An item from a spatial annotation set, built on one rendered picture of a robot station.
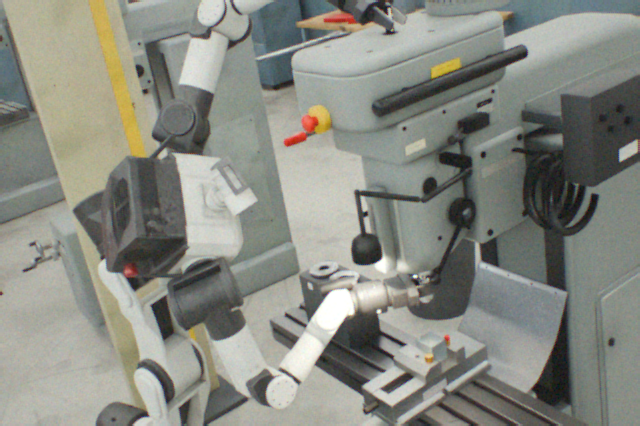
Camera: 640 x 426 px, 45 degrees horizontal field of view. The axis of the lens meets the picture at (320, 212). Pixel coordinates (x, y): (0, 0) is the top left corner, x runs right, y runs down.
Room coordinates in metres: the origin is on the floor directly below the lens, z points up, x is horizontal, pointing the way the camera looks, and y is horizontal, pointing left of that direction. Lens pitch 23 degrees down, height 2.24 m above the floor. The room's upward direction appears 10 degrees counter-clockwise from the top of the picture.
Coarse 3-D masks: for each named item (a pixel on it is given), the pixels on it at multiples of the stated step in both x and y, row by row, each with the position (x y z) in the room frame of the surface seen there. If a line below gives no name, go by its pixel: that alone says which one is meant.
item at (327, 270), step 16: (304, 272) 2.15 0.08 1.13; (320, 272) 2.11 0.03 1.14; (336, 272) 2.10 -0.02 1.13; (352, 272) 2.07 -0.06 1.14; (304, 288) 2.13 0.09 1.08; (320, 304) 2.07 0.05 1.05; (352, 320) 1.98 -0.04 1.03; (368, 320) 2.01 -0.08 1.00; (336, 336) 2.02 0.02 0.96; (352, 336) 1.97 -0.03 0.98; (368, 336) 2.00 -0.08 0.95
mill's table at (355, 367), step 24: (288, 312) 2.25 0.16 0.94; (288, 336) 2.16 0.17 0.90; (384, 336) 2.04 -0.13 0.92; (408, 336) 1.99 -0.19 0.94; (336, 360) 1.93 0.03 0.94; (360, 360) 1.94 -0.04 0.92; (384, 360) 1.89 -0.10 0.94; (360, 384) 1.85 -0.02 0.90; (480, 384) 1.71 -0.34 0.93; (504, 384) 1.68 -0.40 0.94; (432, 408) 1.64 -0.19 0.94; (456, 408) 1.62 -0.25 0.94; (480, 408) 1.63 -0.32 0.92; (504, 408) 1.59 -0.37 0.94; (528, 408) 1.57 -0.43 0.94; (552, 408) 1.55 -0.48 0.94
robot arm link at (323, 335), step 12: (324, 300) 1.68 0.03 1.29; (336, 300) 1.67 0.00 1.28; (348, 300) 1.67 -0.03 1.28; (324, 312) 1.66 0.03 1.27; (336, 312) 1.65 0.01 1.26; (312, 324) 1.65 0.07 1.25; (324, 324) 1.64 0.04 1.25; (336, 324) 1.64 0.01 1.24; (312, 336) 1.64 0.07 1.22; (324, 336) 1.63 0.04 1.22
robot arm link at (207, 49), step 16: (208, 0) 1.94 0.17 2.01; (224, 0) 1.93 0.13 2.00; (208, 16) 1.92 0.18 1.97; (224, 16) 1.91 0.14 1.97; (192, 32) 1.94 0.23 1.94; (208, 32) 1.92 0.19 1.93; (192, 48) 1.93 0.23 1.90; (208, 48) 1.91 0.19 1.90; (224, 48) 1.94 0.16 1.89; (192, 64) 1.90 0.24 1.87; (208, 64) 1.90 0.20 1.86; (192, 80) 1.88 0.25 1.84; (208, 80) 1.89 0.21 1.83
